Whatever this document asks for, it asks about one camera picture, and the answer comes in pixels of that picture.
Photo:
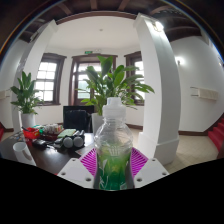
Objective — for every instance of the green exit sign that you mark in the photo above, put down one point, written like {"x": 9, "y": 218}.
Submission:
{"x": 88, "y": 52}

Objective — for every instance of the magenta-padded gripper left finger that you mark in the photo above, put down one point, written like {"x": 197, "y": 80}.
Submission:
{"x": 75, "y": 173}

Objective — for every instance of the red carpeted staircase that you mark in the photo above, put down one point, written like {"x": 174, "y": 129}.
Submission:
{"x": 1, "y": 131}
{"x": 217, "y": 131}

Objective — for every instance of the red box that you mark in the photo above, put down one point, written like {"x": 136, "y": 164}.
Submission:
{"x": 30, "y": 133}

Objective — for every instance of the brown-framed glass door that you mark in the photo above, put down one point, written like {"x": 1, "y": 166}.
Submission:
{"x": 80, "y": 76}

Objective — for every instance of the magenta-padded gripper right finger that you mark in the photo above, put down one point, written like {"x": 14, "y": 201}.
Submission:
{"x": 150, "y": 171}

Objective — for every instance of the black flat device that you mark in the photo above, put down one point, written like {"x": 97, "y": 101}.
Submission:
{"x": 39, "y": 144}

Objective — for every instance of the black chair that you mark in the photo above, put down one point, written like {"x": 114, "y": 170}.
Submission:
{"x": 76, "y": 120}

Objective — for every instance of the large plant in white pot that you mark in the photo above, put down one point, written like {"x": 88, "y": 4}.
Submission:
{"x": 110, "y": 80}

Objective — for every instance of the column lamp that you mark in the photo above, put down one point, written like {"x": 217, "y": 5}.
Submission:
{"x": 158, "y": 25}

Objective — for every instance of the white printed leaflet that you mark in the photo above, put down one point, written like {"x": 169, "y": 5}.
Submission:
{"x": 85, "y": 149}

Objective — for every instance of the clear bottle with green label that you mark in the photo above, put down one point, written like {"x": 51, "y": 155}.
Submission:
{"x": 113, "y": 166}

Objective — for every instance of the wall lamp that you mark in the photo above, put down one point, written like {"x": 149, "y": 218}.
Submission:
{"x": 179, "y": 60}

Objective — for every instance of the small plant in white pot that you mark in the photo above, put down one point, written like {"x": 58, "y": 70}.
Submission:
{"x": 27, "y": 119}

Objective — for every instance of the white wall radiator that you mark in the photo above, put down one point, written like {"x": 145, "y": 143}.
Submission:
{"x": 205, "y": 93}
{"x": 4, "y": 94}

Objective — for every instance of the green book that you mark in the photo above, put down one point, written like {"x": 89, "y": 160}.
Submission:
{"x": 66, "y": 133}

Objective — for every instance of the white mug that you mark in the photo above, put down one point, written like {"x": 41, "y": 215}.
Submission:
{"x": 23, "y": 153}

